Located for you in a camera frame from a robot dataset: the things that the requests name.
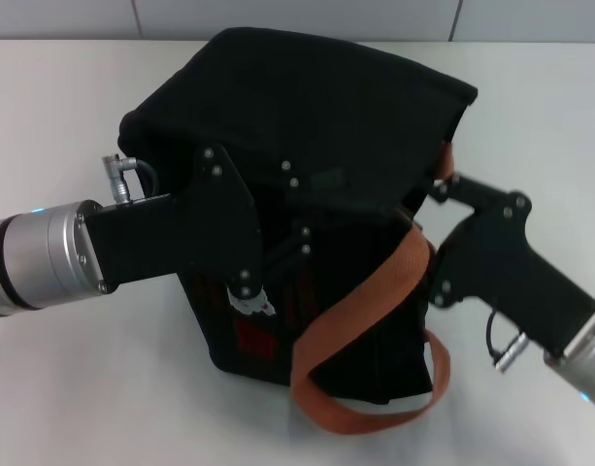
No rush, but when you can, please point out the left gripper cable with connector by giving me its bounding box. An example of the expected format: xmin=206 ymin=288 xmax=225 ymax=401
xmin=101 ymin=152 xmax=161 ymax=208

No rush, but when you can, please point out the black bag with brown handles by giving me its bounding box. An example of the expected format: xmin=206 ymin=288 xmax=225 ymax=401
xmin=117 ymin=27 xmax=479 ymax=436

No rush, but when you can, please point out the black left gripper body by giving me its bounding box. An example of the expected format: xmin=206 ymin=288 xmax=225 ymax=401
xmin=78 ymin=144 xmax=267 ymax=300

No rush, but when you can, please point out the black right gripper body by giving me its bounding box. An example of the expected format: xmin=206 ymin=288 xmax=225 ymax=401
xmin=422 ymin=191 xmax=595 ymax=355

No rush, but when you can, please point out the right gripper cable with connector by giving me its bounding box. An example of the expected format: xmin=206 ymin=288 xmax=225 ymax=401
xmin=485 ymin=310 xmax=527 ymax=375

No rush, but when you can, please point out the gripper cable with connector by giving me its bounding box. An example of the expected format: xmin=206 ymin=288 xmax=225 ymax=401
xmin=485 ymin=310 xmax=527 ymax=375
xmin=101 ymin=152 xmax=161 ymax=208

